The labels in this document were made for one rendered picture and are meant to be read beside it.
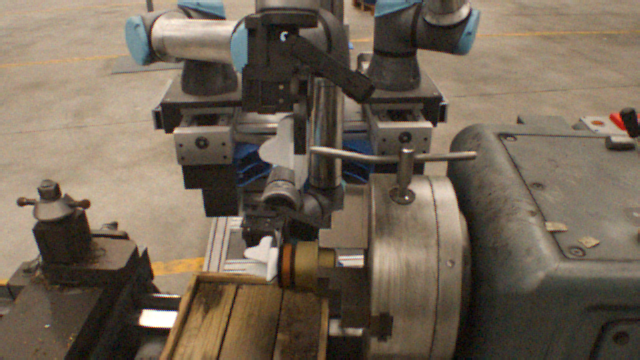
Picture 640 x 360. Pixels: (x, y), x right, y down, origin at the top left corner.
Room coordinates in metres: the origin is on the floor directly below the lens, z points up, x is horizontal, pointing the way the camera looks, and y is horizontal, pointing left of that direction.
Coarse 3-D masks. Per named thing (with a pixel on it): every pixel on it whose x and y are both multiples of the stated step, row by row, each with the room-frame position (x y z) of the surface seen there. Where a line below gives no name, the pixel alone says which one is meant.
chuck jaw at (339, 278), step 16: (320, 272) 0.62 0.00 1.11; (336, 272) 0.63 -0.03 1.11; (352, 272) 0.63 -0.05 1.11; (320, 288) 0.61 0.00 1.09; (336, 288) 0.58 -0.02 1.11; (352, 288) 0.58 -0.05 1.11; (368, 288) 0.58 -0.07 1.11; (336, 304) 0.58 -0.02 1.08; (352, 304) 0.54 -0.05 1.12; (368, 304) 0.54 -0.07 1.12; (352, 320) 0.53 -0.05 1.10; (368, 320) 0.53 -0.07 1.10; (384, 320) 0.52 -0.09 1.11; (384, 336) 0.51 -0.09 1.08
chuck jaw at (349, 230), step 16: (352, 192) 0.73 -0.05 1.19; (368, 192) 0.73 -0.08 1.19; (352, 208) 0.71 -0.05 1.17; (368, 208) 0.71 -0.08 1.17; (336, 224) 0.70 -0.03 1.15; (352, 224) 0.70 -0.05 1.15; (368, 224) 0.70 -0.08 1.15; (320, 240) 0.68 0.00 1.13; (336, 240) 0.68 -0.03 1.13; (352, 240) 0.68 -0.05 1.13
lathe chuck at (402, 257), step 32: (384, 192) 0.65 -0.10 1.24; (416, 192) 0.65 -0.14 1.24; (384, 224) 0.59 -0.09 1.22; (416, 224) 0.59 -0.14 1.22; (384, 256) 0.56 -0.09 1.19; (416, 256) 0.55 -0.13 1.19; (384, 288) 0.53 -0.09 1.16; (416, 288) 0.53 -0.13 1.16; (416, 320) 0.51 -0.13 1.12; (384, 352) 0.51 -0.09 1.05; (416, 352) 0.51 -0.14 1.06
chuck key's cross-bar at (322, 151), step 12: (240, 132) 0.62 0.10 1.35; (324, 156) 0.63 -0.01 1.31; (336, 156) 0.63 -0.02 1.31; (348, 156) 0.63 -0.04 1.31; (360, 156) 0.63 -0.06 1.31; (372, 156) 0.63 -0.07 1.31; (384, 156) 0.64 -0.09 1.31; (396, 156) 0.64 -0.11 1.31; (420, 156) 0.64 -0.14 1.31; (432, 156) 0.64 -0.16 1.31; (444, 156) 0.64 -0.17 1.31; (456, 156) 0.64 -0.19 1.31; (468, 156) 0.64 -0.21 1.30
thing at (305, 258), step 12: (288, 252) 0.66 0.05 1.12; (300, 252) 0.66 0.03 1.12; (312, 252) 0.66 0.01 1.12; (324, 252) 0.67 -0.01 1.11; (288, 264) 0.64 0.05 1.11; (300, 264) 0.64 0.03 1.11; (312, 264) 0.64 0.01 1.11; (324, 264) 0.65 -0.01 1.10; (288, 276) 0.64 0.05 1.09; (300, 276) 0.63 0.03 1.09; (312, 276) 0.63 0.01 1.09; (288, 288) 0.64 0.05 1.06; (300, 288) 0.63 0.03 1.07; (312, 288) 0.63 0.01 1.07
